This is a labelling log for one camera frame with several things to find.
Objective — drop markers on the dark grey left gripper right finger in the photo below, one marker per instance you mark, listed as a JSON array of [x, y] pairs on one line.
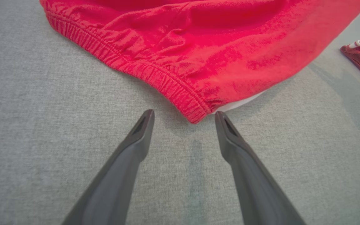
[[255, 187]]

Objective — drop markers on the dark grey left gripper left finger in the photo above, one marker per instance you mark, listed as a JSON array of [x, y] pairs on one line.
[[114, 187]]

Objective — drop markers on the red white lettered sports garment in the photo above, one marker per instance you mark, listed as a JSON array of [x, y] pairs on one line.
[[198, 47]]

